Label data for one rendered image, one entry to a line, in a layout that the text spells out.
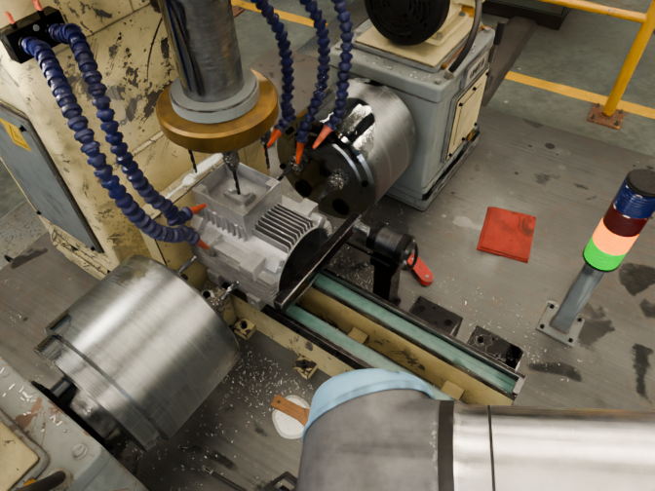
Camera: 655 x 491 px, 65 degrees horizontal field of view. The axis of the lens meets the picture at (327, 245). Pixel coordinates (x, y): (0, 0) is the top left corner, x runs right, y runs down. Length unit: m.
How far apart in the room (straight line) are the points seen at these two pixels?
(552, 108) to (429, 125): 2.12
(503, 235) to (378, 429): 1.02
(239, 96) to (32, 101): 0.29
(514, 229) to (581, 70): 2.39
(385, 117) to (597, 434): 0.81
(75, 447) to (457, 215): 1.00
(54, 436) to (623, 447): 0.60
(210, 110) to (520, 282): 0.81
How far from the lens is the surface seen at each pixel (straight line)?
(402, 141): 1.09
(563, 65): 3.66
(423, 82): 1.14
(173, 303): 0.78
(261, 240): 0.91
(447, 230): 1.32
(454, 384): 1.04
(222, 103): 0.76
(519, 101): 3.25
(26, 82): 0.85
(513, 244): 1.31
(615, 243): 0.98
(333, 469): 0.35
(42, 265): 1.42
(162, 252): 0.96
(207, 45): 0.72
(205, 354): 0.79
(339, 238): 0.97
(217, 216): 0.94
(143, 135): 1.01
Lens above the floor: 1.77
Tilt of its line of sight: 50 degrees down
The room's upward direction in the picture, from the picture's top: 2 degrees counter-clockwise
